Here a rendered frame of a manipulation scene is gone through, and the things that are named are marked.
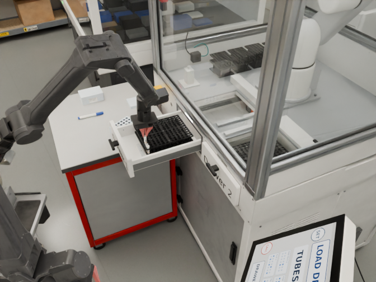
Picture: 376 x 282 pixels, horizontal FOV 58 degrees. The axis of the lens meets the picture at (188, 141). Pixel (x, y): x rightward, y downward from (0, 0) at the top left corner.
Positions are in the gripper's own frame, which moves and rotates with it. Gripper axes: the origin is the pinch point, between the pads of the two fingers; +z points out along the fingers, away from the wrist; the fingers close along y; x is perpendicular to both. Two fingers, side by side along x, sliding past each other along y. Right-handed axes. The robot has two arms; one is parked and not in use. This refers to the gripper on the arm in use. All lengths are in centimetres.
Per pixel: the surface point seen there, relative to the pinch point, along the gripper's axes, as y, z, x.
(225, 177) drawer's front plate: -23.6, 1.1, 31.4
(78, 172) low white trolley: 29.6, 27.3, -12.3
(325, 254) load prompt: -20, -28, 82
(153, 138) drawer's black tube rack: -4.5, 4.8, -1.7
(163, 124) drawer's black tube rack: -11.7, 4.8, -9.7
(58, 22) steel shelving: 20, 104, -365
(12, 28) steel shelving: 77, 107, -363
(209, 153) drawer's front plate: -22.6, 0.7, 18.1
